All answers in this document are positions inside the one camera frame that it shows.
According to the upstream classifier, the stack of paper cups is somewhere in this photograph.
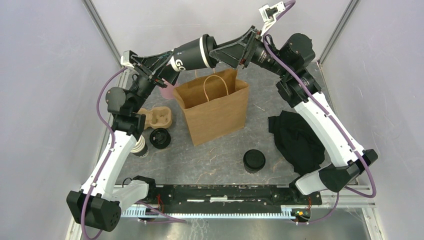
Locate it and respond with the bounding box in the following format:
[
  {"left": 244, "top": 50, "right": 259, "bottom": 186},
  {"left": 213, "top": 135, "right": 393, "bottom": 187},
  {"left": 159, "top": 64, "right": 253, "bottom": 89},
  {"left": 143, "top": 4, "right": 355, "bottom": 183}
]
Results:
[{"left": 130, "top": 135, "right": 149, "bottom": 158}]

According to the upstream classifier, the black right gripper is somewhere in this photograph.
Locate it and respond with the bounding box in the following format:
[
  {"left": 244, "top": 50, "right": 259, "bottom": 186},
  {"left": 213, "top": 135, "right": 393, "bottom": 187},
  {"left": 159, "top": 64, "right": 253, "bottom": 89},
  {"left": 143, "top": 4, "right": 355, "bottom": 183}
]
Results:
[{"left": 209, "top": 25, "right": 292, "bottom": 78}]

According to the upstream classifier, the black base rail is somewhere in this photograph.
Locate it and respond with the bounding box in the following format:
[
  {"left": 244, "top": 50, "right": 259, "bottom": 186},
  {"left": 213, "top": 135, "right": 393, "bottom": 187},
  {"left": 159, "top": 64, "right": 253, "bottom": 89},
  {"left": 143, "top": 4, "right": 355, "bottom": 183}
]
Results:
[{"left": 143, "top": 184, "right": 323, "bottom": 215}]

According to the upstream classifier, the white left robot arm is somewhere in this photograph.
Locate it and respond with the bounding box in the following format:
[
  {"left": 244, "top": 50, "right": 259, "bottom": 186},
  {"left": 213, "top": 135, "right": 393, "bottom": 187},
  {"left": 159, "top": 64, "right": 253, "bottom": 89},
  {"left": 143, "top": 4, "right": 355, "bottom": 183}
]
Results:
[{"left": 66, "top": 50, "right": 174, "bottom": 232}]

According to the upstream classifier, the brown cardboard cup carrier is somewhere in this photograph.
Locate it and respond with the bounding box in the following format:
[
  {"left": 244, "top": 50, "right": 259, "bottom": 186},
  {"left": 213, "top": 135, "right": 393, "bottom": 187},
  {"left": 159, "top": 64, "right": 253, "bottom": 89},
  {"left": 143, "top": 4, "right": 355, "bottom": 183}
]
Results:
[{"left": 136, "top": 106, "right": 173, "bottom": 130}]

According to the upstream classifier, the pink straw holder cup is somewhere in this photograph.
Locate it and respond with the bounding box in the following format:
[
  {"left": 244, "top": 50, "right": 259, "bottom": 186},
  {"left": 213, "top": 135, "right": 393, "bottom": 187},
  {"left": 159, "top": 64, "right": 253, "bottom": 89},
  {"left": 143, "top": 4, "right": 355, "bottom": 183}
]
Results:
[{"left": 159, "top": 84, "right": 175, "bottom": 100}]

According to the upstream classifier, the stack of black lids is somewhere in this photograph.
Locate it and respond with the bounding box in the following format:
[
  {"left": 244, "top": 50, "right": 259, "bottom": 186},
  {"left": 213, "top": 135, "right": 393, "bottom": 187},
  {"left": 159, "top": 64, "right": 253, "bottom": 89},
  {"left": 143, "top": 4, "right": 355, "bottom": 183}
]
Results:
[{"left": 149, "top": 128, "right": 171, "bottom": 149}]

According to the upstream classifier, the black plastic cup lid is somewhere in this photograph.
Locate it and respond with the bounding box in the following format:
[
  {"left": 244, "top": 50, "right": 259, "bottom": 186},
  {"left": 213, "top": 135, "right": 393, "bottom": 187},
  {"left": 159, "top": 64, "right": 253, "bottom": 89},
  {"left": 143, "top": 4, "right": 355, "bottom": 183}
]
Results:
[
  {"left": 242, "top": 149, "right": 266, "bottom": 167},
  {"left": 199, "top": 34, "right": 218, "bottom": 69}
]

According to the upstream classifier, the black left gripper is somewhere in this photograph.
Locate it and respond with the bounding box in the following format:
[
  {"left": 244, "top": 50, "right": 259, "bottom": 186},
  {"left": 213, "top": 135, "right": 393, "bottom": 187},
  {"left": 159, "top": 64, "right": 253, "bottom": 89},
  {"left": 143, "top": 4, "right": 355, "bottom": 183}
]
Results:
[{"left": 130, "top": 51, "right": 186, "bottom": 113}]

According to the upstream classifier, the brown paper bag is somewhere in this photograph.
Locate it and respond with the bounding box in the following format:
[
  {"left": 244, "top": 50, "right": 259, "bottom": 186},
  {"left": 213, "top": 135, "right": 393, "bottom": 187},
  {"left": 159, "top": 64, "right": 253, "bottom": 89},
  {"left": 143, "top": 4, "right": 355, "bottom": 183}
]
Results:
[{"left": 173, "top": 68, "right": 250, "bottom": 146}]

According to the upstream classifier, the black paper coffee cup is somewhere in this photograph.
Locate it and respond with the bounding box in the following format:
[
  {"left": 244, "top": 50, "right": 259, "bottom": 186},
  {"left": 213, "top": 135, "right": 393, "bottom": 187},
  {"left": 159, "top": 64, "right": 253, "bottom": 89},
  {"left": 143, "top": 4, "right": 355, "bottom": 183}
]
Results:
[
  {"left": 170, "top": 37, "right": 207, "bottom": 72},
  {"left": 244, "top": 165, "right": 264, "bottom": 174}
]

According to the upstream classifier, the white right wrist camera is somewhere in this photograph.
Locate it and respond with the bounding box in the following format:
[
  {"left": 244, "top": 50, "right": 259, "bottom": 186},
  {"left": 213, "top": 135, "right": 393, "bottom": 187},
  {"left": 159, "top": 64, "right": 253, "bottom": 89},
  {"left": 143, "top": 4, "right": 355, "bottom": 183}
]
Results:
[{"left": 258, "top": 1, "right": 286, "bottom": 37}]

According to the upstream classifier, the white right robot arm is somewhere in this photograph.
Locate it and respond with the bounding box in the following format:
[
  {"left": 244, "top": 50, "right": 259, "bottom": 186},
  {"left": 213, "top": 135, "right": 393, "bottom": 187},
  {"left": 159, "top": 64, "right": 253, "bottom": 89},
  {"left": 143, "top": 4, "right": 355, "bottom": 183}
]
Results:
[{"left": 203, "top": 27, "right": 378, "bottom": 204}]

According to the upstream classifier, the aluminium slotted cable duct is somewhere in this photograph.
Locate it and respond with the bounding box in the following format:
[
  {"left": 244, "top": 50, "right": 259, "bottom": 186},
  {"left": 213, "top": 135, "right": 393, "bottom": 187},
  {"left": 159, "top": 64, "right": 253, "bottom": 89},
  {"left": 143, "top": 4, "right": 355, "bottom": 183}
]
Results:
[{"left": 74, "top": 185, "right": 312, "bottom": 220}]

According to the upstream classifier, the black cloth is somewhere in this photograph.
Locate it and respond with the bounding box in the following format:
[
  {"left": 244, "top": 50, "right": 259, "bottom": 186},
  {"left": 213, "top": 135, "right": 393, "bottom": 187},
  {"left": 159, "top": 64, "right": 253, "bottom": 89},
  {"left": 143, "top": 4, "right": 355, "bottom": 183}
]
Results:
[{"left": 268, "top": 110, "right": 325, "bottom": 176}]

